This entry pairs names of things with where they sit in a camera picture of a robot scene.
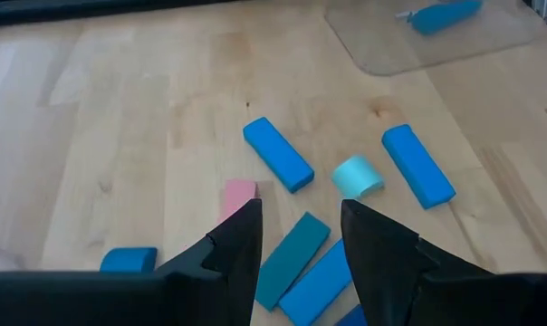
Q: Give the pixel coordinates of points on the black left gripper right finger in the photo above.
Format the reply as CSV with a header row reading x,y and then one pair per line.
x,y
414,294

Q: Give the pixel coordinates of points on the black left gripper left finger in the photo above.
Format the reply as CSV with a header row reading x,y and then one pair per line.
x,y
187,299

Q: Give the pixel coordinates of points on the blue long block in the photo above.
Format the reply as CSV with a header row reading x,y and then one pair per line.
x,y
278,154
316,285
418,167
443,16
352,317

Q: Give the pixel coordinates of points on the teal long block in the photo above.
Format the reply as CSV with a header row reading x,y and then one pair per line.
x,y
291,260

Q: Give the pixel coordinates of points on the pink long block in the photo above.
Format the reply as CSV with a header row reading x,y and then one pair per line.
x,y
237,199

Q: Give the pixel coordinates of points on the light cyan half-cylinder block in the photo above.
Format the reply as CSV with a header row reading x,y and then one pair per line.
x,y
357,176

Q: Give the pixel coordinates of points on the blue half-cylinder block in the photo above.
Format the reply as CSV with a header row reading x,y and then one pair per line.
x,y
128,260

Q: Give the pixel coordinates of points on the clear plastic bin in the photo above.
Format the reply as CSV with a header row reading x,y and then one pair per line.
x,y
459,50

